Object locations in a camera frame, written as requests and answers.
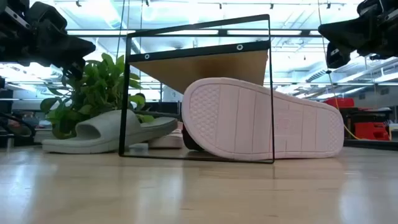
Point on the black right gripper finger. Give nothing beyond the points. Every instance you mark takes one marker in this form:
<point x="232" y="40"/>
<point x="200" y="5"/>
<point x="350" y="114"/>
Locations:
<point x="351" y="32"/>

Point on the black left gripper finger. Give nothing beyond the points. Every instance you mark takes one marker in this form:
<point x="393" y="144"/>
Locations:
<point x="65" y="48"/>

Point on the grey slide sandal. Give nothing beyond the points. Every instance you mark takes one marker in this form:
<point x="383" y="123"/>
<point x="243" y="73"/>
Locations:
<point x="102" y="137"/>

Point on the pink slide sandal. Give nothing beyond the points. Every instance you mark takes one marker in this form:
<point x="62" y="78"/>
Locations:
<point x="248" y="124"/>
<point x="168" y="141"/>

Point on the green leafy plant black pot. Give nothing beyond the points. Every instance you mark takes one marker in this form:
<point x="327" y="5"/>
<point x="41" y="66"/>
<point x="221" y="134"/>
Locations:
<point x="99" y="84"/>

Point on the red storage bin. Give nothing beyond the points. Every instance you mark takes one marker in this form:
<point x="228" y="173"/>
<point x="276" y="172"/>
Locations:
<point x="339" y="102"/>
<point x="371" y="130"/>

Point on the black storage rack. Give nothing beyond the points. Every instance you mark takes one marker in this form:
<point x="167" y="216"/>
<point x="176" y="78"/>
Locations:
<point x="367" y="113"/>

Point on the wooden box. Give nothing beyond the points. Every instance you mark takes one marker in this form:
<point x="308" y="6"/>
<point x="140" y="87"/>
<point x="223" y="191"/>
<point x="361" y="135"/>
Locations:
<point x="202" y="68"/>

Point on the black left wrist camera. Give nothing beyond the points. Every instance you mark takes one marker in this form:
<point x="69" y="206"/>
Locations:
<point x="74" y="70"/>

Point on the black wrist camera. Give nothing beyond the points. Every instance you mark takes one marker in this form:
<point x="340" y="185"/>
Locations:
<point x="74" y="70"/>
<point x="337" y="59"/>

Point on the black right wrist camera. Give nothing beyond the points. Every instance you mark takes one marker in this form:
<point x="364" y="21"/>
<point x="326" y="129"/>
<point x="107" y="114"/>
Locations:
<point x="337" y="59"/>

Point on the black aluminium table frame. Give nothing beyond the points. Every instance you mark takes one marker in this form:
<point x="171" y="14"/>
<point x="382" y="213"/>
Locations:
<point x="373" y="144"/>

